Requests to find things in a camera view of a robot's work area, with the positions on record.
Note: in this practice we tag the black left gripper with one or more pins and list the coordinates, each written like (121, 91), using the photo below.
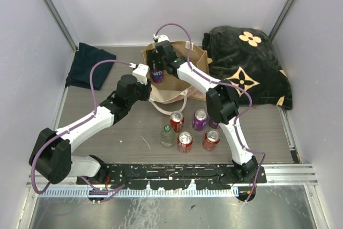
(147, 89)

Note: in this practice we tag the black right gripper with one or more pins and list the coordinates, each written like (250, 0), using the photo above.
(152, 56)

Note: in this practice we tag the purple Fanta can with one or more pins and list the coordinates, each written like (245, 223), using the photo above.
(157, 76)
(200, 119)
(213, 124)

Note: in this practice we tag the tan burlap canvas bag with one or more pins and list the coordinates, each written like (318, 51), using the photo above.
(173, 89)

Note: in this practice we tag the red Coke can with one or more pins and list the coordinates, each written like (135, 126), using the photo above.
(184, 142)
(211, 139)
(177, 121)

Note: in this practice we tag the green cap glass bottle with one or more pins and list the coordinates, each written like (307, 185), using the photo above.
(167, 136)

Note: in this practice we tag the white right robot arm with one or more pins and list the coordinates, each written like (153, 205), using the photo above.
(221, 102)

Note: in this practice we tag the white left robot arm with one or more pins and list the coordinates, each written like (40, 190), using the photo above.
(52, 155)

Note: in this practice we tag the dark navy folded cloth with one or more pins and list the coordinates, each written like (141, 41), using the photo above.
(85, 58)

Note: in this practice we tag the black floral plush blanket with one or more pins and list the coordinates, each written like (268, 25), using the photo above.
(246, 58)

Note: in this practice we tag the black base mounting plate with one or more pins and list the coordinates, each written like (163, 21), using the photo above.
(173, 176)

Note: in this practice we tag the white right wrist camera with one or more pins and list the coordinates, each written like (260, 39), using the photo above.
(160, 38)

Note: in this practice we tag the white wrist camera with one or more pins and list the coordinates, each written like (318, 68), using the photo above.
(140, 71)
(160, 38)

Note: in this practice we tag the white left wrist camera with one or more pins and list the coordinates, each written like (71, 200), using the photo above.
(140, 71)

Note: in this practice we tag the aluminium frame rail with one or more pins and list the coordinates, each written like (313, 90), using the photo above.
(56, 9)

